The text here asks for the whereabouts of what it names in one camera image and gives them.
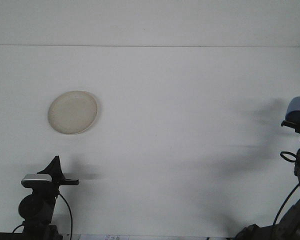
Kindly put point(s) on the pale blue cup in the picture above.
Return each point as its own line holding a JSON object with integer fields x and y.
{"x": 298, "y": 105}

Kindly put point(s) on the pale round plate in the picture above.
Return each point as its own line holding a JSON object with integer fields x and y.
{"x": 72, "y": 112}

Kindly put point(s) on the white printed paper sheet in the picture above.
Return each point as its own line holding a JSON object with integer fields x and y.
{"x": 105, "y": 237}

